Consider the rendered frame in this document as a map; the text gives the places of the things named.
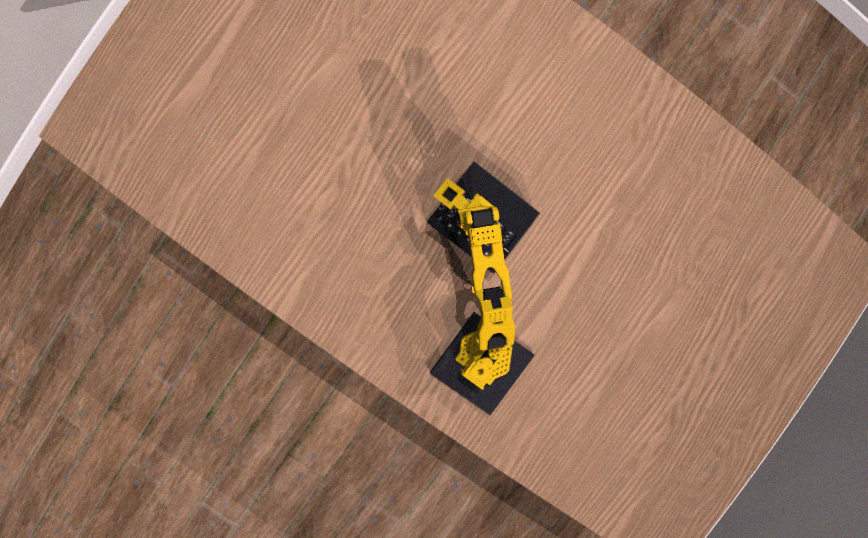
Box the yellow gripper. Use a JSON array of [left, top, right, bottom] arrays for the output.
[[434, 179, 493, 210]]

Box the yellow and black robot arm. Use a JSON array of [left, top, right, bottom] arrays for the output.
[[455, 203, 515, 387]]

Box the black lighting desk panel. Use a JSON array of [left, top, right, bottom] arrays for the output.
[[427, 162, 540, 260]]

